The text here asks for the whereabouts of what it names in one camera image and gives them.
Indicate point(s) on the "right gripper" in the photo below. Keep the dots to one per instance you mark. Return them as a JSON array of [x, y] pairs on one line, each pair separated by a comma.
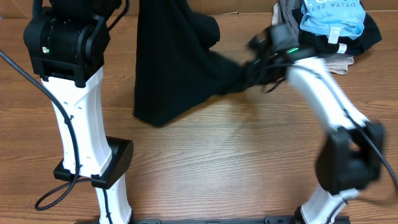
[[253, 74]]

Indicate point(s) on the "black t-shirt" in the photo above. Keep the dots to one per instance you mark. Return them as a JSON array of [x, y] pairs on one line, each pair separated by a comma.
[[175, 66]]

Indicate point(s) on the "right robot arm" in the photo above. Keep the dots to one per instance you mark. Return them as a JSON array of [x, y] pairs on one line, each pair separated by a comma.
[[351, 157]]

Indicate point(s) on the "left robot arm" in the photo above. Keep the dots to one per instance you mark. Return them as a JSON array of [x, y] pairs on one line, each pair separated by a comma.
[[66, 43]]

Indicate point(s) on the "grey folded garment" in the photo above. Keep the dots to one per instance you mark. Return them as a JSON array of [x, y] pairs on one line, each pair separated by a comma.
[[285, 15]]

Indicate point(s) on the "beige folded garment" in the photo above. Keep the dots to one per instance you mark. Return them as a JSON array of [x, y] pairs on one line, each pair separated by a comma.
[[336, 63]]

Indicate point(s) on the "light blue folded shirt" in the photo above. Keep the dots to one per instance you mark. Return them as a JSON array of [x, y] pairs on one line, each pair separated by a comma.
[[338, 17]]

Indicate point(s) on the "black folded garment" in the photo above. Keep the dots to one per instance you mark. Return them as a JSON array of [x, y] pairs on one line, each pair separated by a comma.
[[334, 44]]

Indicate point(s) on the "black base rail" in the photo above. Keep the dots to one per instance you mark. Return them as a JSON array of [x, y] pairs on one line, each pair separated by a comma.
[[211, 221]]

